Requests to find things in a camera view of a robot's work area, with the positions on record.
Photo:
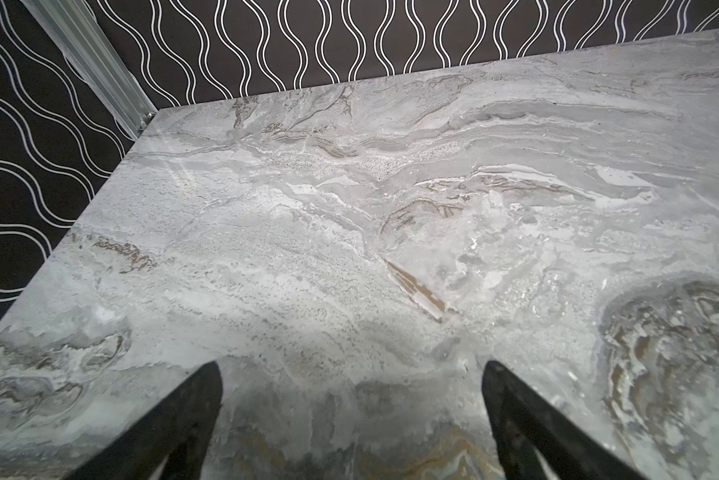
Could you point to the aluminium frame post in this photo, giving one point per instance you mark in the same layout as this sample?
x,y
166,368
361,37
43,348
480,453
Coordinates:
x,y
75,30

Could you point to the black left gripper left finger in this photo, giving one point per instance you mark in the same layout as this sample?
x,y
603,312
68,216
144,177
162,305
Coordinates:
x,y
172,438

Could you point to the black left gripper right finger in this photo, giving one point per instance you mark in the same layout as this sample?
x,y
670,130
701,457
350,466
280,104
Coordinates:
x,y
530,433

